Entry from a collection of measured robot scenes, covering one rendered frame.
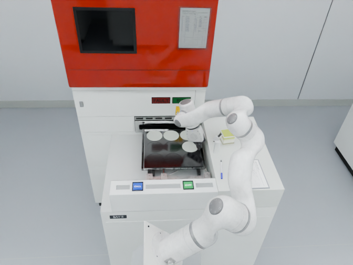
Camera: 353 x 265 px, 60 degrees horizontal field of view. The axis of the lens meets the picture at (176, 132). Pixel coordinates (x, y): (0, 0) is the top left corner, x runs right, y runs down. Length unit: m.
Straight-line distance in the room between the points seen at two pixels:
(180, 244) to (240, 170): 0.39
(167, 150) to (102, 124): 0.48
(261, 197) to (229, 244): 0.47
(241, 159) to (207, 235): 0.34
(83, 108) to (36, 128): 1.73
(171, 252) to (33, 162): 2.19
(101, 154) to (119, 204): 0.70
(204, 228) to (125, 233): 0.70
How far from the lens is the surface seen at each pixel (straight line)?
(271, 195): 1.73
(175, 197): 1.61
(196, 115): 1.62
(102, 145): 2.21
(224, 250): 2.11
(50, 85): 3.80
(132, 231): 1.85
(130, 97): 1.94
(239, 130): 1.34
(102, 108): 2.00
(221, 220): 1.18
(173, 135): 1.99
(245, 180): 1.29
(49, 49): 3.58
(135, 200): 1.62
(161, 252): 1.40
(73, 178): 3.03
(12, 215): 2.93
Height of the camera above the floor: 2.19
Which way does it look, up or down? 40 degrees down
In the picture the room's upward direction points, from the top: 3 degrees clockwise
